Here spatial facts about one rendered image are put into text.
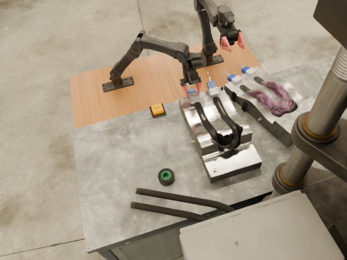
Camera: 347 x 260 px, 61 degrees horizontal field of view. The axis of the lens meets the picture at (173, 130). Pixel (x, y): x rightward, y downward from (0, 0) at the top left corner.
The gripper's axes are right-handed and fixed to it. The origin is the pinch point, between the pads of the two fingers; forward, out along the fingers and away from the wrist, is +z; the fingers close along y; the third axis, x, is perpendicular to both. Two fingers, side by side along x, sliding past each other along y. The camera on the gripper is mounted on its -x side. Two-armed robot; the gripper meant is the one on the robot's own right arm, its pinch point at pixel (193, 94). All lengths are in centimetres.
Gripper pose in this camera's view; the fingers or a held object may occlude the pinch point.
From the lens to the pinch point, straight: 163.0
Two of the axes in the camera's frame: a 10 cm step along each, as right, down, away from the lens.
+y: 9.5, -2.8, 1.1
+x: -2.1, -3.8, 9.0
